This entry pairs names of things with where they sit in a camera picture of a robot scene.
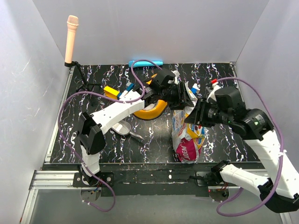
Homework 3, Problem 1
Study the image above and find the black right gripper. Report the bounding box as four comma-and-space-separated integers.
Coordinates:
184, 97, 233, 127

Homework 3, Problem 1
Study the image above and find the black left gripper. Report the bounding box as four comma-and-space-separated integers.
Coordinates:
160, 83, 194, 111

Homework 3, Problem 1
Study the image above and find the pink white pet food bag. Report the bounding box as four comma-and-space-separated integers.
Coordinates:
171, 71, 206, 164

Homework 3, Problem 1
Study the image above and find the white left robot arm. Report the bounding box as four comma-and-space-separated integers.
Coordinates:
77, 81, 196, 187

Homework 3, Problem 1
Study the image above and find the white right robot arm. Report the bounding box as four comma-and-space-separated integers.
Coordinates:
185, 97, 299, 216

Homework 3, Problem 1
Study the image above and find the yellow double pet bowl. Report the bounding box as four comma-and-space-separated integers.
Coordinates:
133, 73, 168, 121

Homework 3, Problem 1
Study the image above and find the blue toy brick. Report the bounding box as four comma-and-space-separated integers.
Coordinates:
191, 84, 200, 97

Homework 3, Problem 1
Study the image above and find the cyan flashlight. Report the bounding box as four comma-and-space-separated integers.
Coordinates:
128, 60, 164, 68

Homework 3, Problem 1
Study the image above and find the blue beige brick stack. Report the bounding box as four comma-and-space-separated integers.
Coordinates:
117, 82, 134, 99

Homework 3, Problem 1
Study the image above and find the silver metal scoop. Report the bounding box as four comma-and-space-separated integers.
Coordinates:
111, 120, 144, 140

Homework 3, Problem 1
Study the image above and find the yellow toy brick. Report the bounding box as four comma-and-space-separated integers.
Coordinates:
103, 86, 120, 99

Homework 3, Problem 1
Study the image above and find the pink microphone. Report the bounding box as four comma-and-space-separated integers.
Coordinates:
64, 15, 79, 67

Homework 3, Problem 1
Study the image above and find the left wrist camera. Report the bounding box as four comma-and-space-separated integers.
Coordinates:
149, 70, 176, 91

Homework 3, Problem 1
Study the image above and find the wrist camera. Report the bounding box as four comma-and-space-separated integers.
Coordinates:
206, 79, 246, 113
149, 70, 176, 91

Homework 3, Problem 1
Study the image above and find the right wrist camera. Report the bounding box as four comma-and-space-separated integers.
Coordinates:
206, 79, 246, 113

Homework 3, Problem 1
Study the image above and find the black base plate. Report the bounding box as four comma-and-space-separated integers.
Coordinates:
42, 161, 267, 198

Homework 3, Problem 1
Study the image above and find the aluminium frame rail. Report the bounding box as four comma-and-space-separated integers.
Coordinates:
19, 67, 74, 224

